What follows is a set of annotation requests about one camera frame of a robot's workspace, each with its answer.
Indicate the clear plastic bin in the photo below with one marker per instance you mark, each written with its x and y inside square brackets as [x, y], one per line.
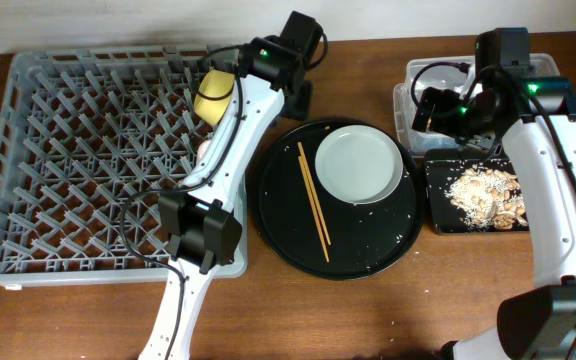
[418, 143]

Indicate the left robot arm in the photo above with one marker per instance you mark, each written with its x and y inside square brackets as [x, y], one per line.
[198, 218]

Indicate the pink plastic cup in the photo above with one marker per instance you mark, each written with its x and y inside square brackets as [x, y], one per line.
[202, 150]

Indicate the food scraps and rice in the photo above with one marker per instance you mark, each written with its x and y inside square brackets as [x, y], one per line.
[488, 199]

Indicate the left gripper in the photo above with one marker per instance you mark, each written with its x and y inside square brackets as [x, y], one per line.
[299, 105]

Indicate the grey round plate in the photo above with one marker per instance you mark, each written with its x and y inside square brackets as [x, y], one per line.
[358, 164]

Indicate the wooden chopstick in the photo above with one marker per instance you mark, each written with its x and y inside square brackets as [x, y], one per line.
[313, 208]
[314, 195]

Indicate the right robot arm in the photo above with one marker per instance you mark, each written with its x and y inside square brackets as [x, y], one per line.
[533, 120]

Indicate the grey dishwasher rack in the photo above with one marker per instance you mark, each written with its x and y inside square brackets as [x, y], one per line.
[83, 134]

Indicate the round black tray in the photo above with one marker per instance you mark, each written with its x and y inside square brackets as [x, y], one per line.
[366, 239]

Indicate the blue plastic cup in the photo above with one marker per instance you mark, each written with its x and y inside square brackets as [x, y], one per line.
[202, 206]

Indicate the yellow bowl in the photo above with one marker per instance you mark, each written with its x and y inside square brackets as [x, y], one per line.
[213, 96]

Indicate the black rectangular tray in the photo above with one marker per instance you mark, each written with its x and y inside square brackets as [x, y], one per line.
[441, 166]

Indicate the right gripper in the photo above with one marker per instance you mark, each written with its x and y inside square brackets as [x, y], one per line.
[448, 101]

